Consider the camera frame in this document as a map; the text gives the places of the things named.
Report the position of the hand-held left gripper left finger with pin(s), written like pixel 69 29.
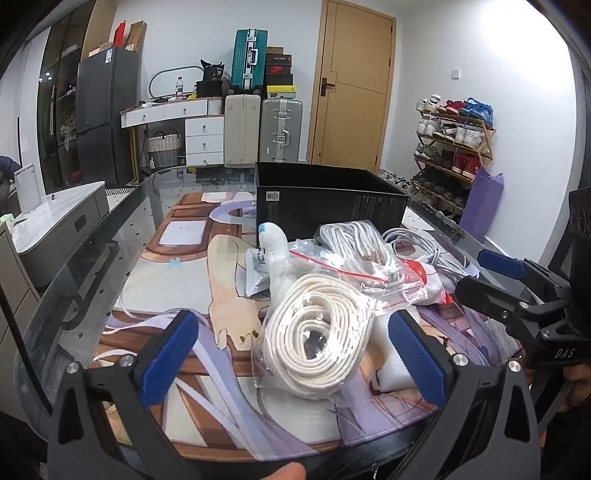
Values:
pixel 171 355

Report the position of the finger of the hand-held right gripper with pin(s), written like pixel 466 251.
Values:
pixel 498 262
pixel 485 295

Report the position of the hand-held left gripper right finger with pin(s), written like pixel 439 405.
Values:
pixel 415 360

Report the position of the white foam sheet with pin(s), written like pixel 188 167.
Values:
pixel 388 369

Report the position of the red and white pouch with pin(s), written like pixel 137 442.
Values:
pixel 429 279

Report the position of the small silver foil packet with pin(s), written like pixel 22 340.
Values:
pixel 251 277

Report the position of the white plush toy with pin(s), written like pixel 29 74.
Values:
pixel 274 244

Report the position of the black cardboard box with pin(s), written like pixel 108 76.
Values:
pixel 323 203

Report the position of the person's right hand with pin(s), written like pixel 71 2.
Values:
pixel 577 390

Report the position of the person's left hand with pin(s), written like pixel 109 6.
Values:
pixel 279 471

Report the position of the purple fabric bag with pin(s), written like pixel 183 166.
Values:
pixel 482 207

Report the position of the printed table mat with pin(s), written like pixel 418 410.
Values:
pixel 184 258

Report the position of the wooden shoe rack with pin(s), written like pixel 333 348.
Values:
pixel 485 138

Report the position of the shoe rack with shoes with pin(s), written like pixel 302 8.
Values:
pixel 455 134

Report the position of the grey cabinet with white top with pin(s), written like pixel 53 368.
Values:
pixel 60 221

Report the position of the wicker basket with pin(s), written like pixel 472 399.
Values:
pixel 164 150

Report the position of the white box appliance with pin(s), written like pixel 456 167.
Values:
pixel 27 189

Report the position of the white desk with drawers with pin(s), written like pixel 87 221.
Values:
pixel 203 134

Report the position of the wooden door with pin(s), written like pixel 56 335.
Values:
pixel 355 87

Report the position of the beige suitcase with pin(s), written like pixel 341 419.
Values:
pixel 242 131

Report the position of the dark grey refrigerator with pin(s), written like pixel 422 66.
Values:
pixel 106 115

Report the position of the silver suitcase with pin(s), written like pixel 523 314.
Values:
pixel 280 131

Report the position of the clear water bottle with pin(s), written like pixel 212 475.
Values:
pixel 179 90

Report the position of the dark glass display cabinet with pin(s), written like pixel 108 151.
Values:
pixel 60 106

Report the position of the black bag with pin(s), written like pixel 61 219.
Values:
pixel 212 76

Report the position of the stack of shoe boxes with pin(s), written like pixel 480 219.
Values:
pixel 279 71

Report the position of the teal suitcase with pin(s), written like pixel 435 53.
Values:
pixel 249 60

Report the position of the brown cardboard box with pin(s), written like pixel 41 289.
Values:
pixel 136 37

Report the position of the red box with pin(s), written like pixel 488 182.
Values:
pixel 120 33

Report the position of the oval metal frame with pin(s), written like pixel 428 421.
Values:
pixel 159 76

